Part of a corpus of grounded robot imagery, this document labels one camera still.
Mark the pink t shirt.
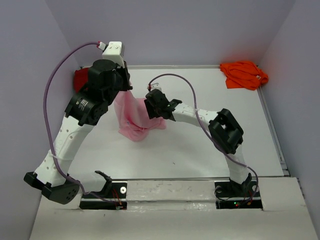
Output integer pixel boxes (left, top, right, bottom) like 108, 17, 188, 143
114, 91, 166, 142

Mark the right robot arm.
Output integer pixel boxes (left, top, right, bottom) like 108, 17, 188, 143
144, 89, 252, 196

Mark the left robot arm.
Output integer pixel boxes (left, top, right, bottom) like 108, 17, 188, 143
23, 59, 132, 205

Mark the dark red folded t shirt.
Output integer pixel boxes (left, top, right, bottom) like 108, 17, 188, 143
73, 67, 89, 93

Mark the orange t shirt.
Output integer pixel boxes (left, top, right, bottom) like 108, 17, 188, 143
219, 61, 269, 91

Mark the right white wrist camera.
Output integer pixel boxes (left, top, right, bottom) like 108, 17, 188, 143
148, 82, 162, 92

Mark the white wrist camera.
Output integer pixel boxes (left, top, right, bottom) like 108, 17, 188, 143
98, 41, 125, 68
148, 82, 162, 92

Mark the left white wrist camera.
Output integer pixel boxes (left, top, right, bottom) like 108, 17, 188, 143
98, 41, 125, 68

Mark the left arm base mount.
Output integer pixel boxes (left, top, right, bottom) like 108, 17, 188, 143
79, 170, 128, 210

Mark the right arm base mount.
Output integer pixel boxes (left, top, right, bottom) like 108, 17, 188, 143
214, 174, 263, 210

